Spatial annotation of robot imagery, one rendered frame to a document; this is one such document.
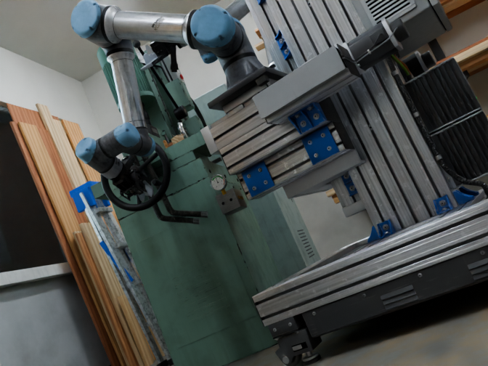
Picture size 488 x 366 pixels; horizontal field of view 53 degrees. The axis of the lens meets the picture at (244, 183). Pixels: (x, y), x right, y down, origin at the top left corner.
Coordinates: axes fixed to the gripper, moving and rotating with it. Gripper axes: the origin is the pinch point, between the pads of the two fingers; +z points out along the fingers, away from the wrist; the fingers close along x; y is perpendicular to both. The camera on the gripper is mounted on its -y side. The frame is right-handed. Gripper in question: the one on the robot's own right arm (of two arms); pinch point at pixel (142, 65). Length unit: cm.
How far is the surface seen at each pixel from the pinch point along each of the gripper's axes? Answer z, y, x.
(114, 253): 76, -87, -5
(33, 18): 101, 22, -183
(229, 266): -3, -67, 70
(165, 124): 6.1, -29.0, 2.0
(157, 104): 5.5, -21.0, -5.2
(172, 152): 0.6, -28.3, 34.9
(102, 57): 16.7, 9.3, -10.6
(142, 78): 4.1, -6.1, -2.7
